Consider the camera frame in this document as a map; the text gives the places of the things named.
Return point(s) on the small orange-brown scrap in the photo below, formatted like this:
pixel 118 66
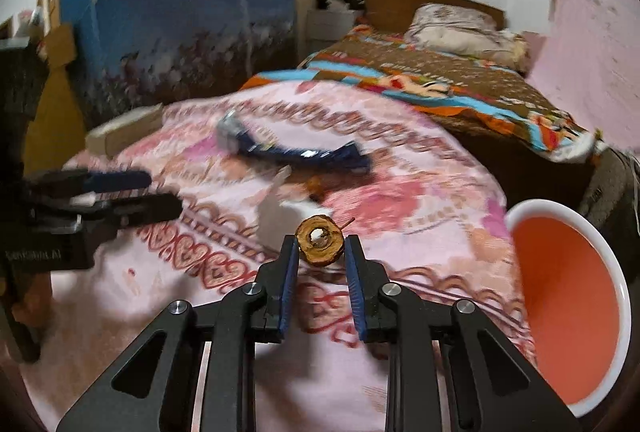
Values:
pixel 317 188

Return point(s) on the pink hanging cloth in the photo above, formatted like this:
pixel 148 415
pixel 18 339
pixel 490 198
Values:
pixel 590 36

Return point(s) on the brown wooden cabinet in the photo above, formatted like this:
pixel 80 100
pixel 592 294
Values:
pixel 57 111

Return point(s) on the blue night-sky wall poster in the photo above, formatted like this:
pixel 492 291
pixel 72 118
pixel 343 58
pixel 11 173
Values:
pixel 175 1

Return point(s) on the pink floral blanket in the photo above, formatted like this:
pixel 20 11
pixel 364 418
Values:
pixel 425 212

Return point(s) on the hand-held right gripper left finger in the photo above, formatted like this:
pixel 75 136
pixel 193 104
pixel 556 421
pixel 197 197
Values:
pixel 289 282

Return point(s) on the wooden headboard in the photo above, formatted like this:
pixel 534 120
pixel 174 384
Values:
pixel 390 6

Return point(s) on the orange basin with white rim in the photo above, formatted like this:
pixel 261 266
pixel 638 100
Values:
pixel 565 302

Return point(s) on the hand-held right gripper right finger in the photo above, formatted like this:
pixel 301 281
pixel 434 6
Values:
pixel 356 292

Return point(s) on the grey-brown cloth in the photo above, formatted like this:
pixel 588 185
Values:
pixel 607 187

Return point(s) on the white paper scrap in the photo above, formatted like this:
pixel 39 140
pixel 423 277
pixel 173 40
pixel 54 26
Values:
pixel 82 201

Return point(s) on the floral pillow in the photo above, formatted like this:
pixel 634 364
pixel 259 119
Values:
pixel 460 29

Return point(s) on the white nightstand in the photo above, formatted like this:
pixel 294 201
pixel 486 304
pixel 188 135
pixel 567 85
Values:
pixel 330 24

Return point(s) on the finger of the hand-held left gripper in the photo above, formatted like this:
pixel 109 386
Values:
pixel 140 211
pixel 115 179

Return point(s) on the thick olive book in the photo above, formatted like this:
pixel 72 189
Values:
pixel 125 129

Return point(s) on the dark blue long wrapper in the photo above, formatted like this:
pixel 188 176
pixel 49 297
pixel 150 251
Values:
pixel 300 154

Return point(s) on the brown colourful printed blanket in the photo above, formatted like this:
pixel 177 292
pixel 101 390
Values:
pixel 450 86

